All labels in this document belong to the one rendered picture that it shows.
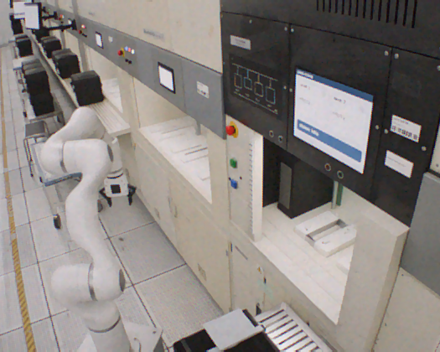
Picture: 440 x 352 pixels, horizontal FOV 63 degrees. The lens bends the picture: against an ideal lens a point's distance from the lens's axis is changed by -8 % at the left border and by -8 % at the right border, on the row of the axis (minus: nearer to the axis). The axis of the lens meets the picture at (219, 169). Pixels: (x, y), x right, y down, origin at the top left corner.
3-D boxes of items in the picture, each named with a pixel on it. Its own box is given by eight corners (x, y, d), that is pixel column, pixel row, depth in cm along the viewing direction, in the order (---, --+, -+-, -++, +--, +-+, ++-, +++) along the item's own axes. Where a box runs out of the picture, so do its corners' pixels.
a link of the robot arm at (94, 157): (82, 295, 120) (130, 292, 121) (70, 307, 108) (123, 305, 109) (67, 142, 120) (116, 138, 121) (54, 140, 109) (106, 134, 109)
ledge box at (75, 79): (73, 99, 369) (68, 74, 356) (100, 93, 380) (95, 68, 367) (76, 108, 346) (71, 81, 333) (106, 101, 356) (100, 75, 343)
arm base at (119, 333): (80, 364, 127) (64, 333, 118) (104, 324, 143) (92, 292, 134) (126, 378, 122) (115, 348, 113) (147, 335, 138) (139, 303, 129)
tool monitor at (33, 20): (27, 38, 370) (20, 3, 352) (74, 28, 390) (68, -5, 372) (30, 43, 338) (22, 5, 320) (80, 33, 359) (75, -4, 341)
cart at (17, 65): (20, 104, 622) (8, 58, 581) (46, 97, 641) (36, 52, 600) (23, 118, 560) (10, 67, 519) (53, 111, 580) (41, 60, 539)
